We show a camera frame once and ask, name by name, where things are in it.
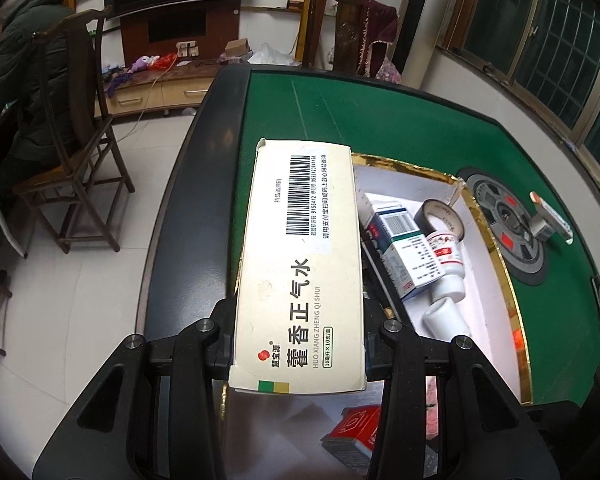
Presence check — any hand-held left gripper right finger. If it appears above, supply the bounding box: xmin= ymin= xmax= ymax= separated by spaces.
xmin=362 ymin=290 xmax=561 ymax=480

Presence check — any white bottle with red label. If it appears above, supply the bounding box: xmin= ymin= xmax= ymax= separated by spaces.
xmin=425 ymin=230 xmax=467 ymax=303

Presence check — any small white grey carton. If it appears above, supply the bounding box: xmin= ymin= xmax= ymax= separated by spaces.
xmin=529 ymin=191 xmax=573 ymax=245

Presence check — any white plastic bag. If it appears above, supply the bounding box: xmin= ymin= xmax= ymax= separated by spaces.
xmin=252 ymin=42 xmax=301 ymax=67

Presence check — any brown wooden wall panel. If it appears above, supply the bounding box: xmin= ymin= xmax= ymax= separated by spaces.
xmin=119 ymin=7 xmax=241 ymax=68

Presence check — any small cardboard box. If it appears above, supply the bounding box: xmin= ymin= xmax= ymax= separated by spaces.
xmin=224 ymin=39 xmax=253 ymax=61

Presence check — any white barcoded medicine box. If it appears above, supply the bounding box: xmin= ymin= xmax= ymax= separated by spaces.
xmin=227 ymin=137 xmax=370 ymax=395

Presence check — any black tape roll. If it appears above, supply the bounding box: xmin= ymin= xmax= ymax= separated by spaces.
xmin=412 ymin=199 xmax=467 ymax=241

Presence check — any red playing card box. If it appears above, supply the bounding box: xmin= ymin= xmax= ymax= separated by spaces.
xmin=321 ymin=406 xmax=383 ymax=466

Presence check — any wooden chair with carved back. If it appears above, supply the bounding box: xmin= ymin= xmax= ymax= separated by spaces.
xmin=300 ymin=0 xmax=398 ymax=78

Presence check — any metal framed window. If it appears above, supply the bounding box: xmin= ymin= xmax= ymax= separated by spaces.
xmin=437 ymin=0 xmax=600 ymax=161

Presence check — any pink floral cloth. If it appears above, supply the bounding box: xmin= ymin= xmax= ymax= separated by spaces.
xmin=377 ymin=57 xmax=405 ymax=85

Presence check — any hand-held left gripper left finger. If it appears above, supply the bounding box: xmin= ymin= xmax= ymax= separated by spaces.
xmin=31 ymin=297 xmax=241 ymax=480

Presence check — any purple cloth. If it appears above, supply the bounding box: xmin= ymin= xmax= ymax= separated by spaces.
xmin=105 ymin=67 xmax=133 ymax=98

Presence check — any silver tower air conditioner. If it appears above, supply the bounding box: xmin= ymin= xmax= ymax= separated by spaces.
xmin=399 ymin=0 xmax=438 ymax=88

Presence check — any low wooden television cabinet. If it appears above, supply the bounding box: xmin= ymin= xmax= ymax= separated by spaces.
xmin=94 ymin=60 xmax=221 ymax=118

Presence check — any dark wooden chair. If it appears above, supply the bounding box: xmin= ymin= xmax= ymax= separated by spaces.
xmin=0 ymin=187 xmax=30 ymax=357
xmin=12 ymin=5 xmax=136 ymax=255

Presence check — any plain white bottle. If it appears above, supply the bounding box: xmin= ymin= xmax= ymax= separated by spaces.
xmin=421 ymin=296 xmax=473 ymax=343

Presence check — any maroon fringed cloth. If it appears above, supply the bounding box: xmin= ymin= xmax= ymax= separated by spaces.
xmin=362 ymin=2 xmax=400 ymax=66

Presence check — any round mahjong table control panel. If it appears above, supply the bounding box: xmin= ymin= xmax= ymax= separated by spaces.
xmin=455 ymin=166 xmax=548 ymax=286

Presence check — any blue and white medicine box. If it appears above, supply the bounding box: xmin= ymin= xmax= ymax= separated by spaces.
xmin=361 ymin=200 xmax=448 ymax=301

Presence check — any gold-edged white cardboard box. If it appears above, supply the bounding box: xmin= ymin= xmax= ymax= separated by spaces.
xmin=220 ymin=151 xmax=535 ymax=480

